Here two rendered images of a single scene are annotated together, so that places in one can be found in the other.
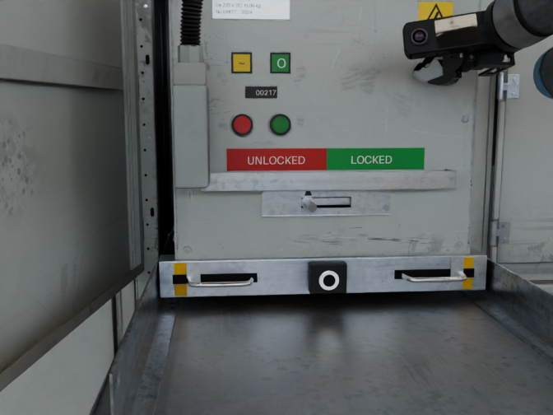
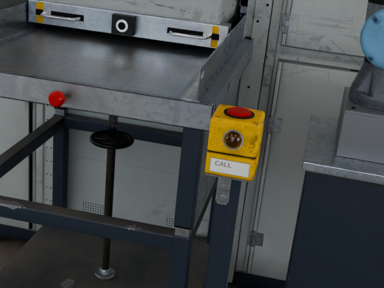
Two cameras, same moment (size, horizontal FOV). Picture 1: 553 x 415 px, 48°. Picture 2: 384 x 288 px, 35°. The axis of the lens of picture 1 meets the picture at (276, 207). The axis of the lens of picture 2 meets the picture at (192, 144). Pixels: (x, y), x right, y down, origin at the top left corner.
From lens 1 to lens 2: 0.85 m
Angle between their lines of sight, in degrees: 19
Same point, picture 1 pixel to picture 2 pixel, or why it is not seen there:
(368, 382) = (82, 68)
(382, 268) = (159, 24)
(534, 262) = (314, 49)
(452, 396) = (113, 79)
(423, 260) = (186, 23)
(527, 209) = (312, 8)
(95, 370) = not seen: hidden behind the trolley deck
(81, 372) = not seen: hidden behind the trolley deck
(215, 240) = not seen: outside the picture
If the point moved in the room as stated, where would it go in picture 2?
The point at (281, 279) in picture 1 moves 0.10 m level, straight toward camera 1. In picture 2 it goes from (98, 22) to (80, 27)
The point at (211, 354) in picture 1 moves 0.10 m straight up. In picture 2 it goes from (24, 47) to (24, 5)
